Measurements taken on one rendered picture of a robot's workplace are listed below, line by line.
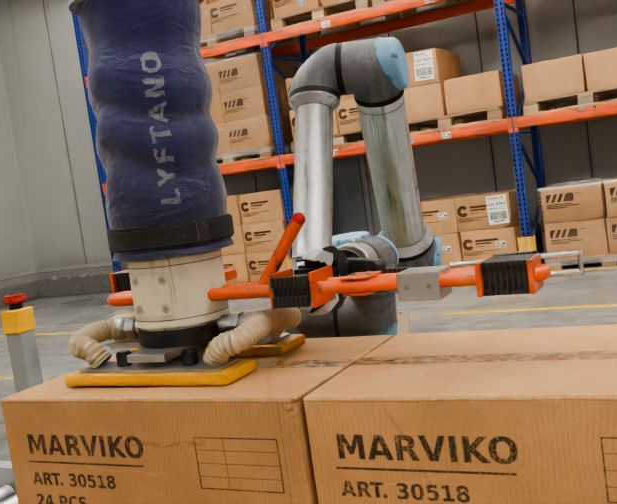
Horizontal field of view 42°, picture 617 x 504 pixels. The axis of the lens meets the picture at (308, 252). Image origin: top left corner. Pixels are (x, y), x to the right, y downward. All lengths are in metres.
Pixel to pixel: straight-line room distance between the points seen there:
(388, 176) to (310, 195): 0.30
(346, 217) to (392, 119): 8.71
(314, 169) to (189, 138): 0.43
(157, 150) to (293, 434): 0.52
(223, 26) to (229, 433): 8.81
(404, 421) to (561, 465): 0.21
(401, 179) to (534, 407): 1.01
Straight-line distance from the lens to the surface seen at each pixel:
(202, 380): 1.33
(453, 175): 10.08
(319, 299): 1.33
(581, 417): 1.06
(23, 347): 2.51
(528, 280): 1.20
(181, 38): 1.44
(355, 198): 10.49
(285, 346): 1.48
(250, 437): 1.24
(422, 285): 1.25
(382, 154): 1.93
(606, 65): 8.42
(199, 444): 1.29
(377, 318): 1.62
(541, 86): 8.51
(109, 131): 1.42
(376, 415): 1.13
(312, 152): 1.76
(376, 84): 1.82
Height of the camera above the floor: 1.25
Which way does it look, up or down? 5 degrees down
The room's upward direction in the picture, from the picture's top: 8 degrees counter-clockwise
